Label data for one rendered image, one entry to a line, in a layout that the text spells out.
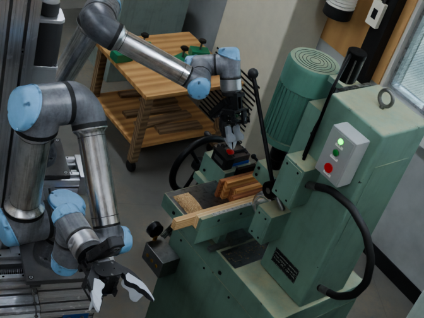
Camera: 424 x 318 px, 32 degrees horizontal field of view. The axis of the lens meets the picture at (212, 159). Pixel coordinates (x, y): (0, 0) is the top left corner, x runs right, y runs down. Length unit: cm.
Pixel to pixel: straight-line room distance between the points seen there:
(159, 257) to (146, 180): 138
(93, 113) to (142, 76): 197
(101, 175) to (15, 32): 44
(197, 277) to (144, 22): 235
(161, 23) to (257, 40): 88
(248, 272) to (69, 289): 61
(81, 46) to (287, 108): 74
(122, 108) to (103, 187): 232
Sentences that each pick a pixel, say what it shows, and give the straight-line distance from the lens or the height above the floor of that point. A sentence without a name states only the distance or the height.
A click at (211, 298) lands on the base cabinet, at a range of 270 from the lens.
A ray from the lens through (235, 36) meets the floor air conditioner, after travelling 428.
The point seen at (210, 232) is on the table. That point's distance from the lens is 253.
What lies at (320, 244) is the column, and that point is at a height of 107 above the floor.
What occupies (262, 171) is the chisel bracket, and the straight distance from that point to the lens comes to 259.
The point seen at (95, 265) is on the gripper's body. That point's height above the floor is 125.
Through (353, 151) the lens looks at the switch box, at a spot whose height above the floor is 145.
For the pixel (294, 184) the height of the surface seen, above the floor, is 124.
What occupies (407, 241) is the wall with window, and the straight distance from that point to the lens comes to 398.
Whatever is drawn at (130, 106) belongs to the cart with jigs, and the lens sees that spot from 433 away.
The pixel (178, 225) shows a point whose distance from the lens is 246.
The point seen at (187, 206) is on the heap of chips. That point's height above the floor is 91.
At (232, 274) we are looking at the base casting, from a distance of 256.
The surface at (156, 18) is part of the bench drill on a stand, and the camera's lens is 475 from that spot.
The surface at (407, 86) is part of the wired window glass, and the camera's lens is 390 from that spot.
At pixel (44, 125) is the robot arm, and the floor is 139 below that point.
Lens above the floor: 251
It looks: 35 degrees down
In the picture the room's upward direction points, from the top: 18 degrees clockwise
